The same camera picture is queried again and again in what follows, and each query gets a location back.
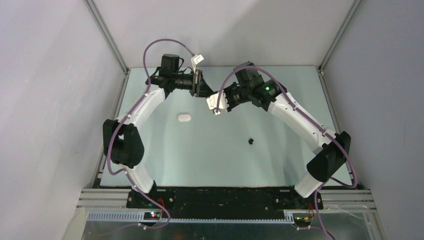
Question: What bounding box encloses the grey slotted cable duct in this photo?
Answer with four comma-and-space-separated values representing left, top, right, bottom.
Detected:
87, 210, 294, 224

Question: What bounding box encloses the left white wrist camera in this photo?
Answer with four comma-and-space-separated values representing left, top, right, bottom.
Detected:
190, 53, 204, 71

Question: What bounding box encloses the right controller board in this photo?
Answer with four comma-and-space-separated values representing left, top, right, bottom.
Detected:
294, 216, 313, 224

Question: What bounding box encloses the left controller board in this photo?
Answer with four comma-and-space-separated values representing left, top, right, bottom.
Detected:
143, 211, 162, 221

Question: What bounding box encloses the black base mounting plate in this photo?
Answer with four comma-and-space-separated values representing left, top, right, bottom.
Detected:
126, 186, 324, 219

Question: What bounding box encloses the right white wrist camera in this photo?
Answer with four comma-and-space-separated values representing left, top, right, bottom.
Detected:
206, 93, 229, 116

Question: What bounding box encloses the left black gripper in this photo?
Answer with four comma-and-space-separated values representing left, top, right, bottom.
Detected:
172, 69, 214, 98

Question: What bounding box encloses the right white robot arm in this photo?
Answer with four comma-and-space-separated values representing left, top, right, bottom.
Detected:
218, 61, 351, 209

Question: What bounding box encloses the controller board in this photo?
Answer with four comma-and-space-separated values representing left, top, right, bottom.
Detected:
294, 216, 313, 224
143, 211, 162, 221

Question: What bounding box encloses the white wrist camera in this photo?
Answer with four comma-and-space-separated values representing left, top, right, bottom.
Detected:
206, 93, 229, 116
190, 53, 204, 71

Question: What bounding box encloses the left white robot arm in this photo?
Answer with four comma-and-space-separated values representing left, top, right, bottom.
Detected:
102, 54, 214, 208

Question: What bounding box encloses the aluminium frame rail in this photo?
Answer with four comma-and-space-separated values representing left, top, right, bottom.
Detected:
76, 188, 377, 213

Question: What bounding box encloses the white earbud charging case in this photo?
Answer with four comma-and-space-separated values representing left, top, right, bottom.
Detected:
177, 113, 192, 123

